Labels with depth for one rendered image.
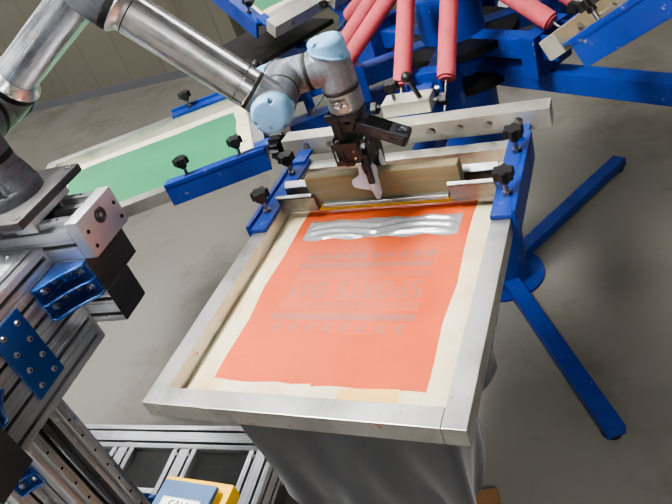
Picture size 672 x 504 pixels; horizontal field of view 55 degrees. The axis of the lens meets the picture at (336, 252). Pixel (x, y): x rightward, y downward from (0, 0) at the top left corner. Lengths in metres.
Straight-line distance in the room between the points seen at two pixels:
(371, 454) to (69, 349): 0.70
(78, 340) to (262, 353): 0.49
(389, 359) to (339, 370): 0.09
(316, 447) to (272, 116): 0.63
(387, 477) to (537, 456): 0.88
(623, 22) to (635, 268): 1.38
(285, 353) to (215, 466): 0.99
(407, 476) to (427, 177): 0.60
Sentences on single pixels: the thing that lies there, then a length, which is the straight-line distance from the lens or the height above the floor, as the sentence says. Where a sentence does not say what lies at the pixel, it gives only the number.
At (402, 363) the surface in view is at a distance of 1.09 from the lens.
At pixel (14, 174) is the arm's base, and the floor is 1.31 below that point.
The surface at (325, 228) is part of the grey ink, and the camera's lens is 1.46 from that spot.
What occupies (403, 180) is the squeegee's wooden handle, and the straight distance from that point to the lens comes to 1.39.
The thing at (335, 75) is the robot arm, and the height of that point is 1.30.
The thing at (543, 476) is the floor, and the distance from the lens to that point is 2.06.
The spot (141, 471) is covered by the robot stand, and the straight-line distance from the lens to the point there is 2.28.
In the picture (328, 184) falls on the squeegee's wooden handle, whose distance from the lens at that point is 1.46.
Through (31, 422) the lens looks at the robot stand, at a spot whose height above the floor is 0.93.
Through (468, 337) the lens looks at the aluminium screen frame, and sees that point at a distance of 1.05.
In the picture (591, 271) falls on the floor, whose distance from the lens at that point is 2.64.
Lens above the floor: 1.73
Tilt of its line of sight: 34 degrees down
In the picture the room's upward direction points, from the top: 21 degrees counter-clockwise
